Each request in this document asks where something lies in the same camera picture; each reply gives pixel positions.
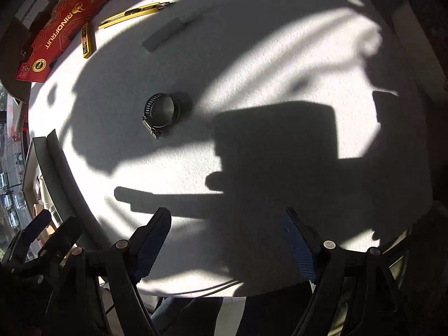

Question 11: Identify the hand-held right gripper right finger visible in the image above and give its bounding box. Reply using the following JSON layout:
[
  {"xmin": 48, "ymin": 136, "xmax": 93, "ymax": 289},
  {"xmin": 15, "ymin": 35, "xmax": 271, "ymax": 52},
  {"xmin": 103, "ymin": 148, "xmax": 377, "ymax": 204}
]
[{"xmin": 283, "ymin": 208, "xmax": 410, "ymax": 336}]

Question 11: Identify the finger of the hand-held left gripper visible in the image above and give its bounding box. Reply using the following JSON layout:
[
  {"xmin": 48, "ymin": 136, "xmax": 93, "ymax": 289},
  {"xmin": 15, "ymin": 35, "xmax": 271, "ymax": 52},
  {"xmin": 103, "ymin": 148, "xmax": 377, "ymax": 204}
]
[
  {"xmin": 38, "ymin": 216, "xmax": 83, "ymax": 264},
  {"xmin": 3, "ymin": 209, "xmax": 53, "ymax": 263}
]

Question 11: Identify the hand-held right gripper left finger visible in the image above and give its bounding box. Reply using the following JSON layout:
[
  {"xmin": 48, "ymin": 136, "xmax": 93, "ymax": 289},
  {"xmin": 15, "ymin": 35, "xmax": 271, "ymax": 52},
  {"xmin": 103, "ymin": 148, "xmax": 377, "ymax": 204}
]
[{"xmin": 45, "ymin": 208, "xmax": 172, "ymax": 336}]

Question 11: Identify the small metal hose clamp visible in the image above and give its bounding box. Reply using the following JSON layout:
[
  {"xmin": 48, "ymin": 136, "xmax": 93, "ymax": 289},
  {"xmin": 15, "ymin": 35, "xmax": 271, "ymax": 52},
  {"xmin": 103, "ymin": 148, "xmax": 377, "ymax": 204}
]
[{"xmin": 142, "ymin": 93, "xmax": 181, "ymax": 141}]

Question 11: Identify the row of parked cars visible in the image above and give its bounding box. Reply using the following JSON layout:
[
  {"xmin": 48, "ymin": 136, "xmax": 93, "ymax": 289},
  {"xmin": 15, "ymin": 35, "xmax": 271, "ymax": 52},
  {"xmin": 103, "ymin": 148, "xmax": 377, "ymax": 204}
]
[{"xmin": 0, "ymin": 171, "xmax": 27, "ymax": 230}]

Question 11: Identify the yellow blade case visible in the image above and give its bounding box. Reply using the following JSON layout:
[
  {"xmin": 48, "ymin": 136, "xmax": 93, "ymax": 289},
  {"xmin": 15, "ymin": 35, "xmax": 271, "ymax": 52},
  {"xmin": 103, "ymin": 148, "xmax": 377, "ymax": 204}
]
[{"xmin": 81, "ymin": 22, "xmax": 94, "ymax": 59}]

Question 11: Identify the grey rectangular block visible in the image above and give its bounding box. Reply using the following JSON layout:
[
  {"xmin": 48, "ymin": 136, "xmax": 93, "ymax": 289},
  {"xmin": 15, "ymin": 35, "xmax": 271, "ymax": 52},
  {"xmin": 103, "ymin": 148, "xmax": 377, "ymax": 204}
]
[{"xmin": 142, "ymin": 17, "xmax": 191, "ymax": 52}]

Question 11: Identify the red cardboard box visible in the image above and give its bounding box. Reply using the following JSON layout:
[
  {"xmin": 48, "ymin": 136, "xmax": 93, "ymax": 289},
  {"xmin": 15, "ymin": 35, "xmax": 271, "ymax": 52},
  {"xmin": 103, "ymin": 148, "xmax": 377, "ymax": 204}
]
[{"xmin": 15, "ymin": 0, "xmax": 155, "ymax": 83}]

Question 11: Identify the yellow utility knife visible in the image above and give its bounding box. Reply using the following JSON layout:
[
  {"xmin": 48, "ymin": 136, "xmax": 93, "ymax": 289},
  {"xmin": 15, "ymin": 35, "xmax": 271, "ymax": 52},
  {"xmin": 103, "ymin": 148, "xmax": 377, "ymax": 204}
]
[{"xmin": 98, "ymin": 2, "xmax": 172, "ymax": 30}]

